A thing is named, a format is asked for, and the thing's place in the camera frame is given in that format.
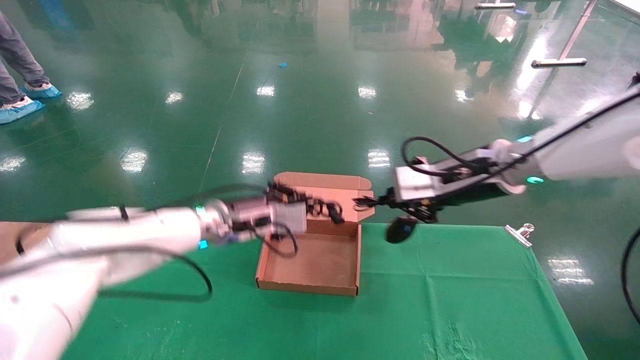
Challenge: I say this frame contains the open brown cardboard box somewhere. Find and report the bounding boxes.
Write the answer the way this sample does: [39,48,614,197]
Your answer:
[256,172,376,297]

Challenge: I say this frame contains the black mouse with cable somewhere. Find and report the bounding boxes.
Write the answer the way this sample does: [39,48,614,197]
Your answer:
[352,196,419,245]

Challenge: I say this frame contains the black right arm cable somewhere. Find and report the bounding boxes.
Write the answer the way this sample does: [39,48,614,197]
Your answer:
[400,85,640,326]

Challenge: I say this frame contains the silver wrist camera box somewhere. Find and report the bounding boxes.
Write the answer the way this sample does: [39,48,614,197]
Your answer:
[230,197,307,237]
[394,164,444,202]

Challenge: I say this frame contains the black cable bundle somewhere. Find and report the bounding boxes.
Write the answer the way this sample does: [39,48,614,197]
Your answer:
[320,200,346,225]

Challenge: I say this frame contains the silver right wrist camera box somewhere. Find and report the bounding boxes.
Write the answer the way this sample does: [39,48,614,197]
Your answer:
[394,164,444,202]

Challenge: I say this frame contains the white table top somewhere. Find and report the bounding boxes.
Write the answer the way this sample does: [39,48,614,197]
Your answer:
[607,0,640,20]

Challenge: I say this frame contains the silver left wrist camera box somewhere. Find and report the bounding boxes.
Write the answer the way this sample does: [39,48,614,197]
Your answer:
[230,197,307,237]

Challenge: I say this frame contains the green table cloth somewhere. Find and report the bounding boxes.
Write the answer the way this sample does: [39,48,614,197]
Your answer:
[60,222,590,360]

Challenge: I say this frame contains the blue shoe cover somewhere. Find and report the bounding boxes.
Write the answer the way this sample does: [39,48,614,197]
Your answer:
[0,96,46,125]
[21,82,64,99]

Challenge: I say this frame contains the metal binder clip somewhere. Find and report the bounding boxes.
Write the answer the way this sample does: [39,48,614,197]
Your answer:
[504,223,536,249]

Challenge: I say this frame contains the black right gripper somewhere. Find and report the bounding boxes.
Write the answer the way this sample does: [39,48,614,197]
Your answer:
[380,180,503,224]

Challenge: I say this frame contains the grey trouser leg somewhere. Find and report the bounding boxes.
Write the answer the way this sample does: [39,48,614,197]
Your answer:
[0,60,27,106]
[0,10,52,89]

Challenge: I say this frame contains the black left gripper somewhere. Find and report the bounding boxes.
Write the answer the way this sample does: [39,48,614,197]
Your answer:
[264,181,337,218]

